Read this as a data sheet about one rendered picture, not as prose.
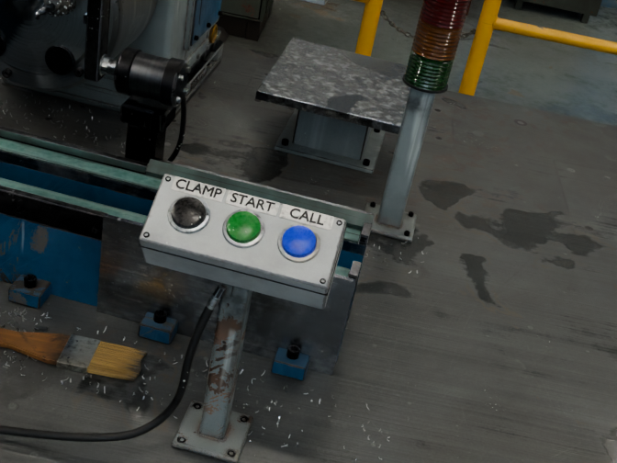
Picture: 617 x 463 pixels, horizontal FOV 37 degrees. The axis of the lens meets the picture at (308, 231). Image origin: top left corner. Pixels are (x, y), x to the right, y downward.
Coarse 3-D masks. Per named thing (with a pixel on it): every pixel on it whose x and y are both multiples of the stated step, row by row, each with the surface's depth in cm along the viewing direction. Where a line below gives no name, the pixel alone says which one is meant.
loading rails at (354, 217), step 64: (0, 128) 116; (0, 192) 104; (64, 192) 115; (128, 192) 113; (256, 192) 114; (0, 256) 109; (64, 256) 107; (128, 256) 104; (128, 320) 109; (192, 320) 107; (256, 320) 105; (320, 320) 103
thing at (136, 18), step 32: (0, 0) 123; (32, 0) 122; (64, 0) 118; (128, 0) 124; (0, 32) 125; (32, 32) 124; (64, 32) 123; (128, 32) 128; (0, 64) 128; (32, 64) 127; (64, 64) 125
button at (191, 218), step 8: (184, 200) 80; (192, 200) 80; (176, 208) 80; (184, 208) 80; (192, 208) 80; (200, 208) 80; (176, 216) 79; (184, 216) 79; (192, 216) 79; (200, 216) 80; (176, 224) 80; (184, 224) 79; (192, 224) 79
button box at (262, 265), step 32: (160, 192) 81; (192, 192) 81; (224, 192) 82; (160, 224) 80; (224, 224) 80; (288, 224) 80; (320, 224) 80; (160, 256) 81; (192, 256) 79; (224, 256) 79; (256, 256) 79; (288, 256) 79; (320, 256) 79; (256, 288) 82; (288, 288) 80; (320, 288) 78
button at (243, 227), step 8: (232, 216) 80; (240, 216) 80; (248, 216) 80; (232, 224) 79; (240, 224) 79; (248, 224) 79; (256, 224) 79; (232, 232) 79; (240, 232) 79; (248, 232) 79; (256, 232) 79; (240, 240) 79; (248, 240) 79
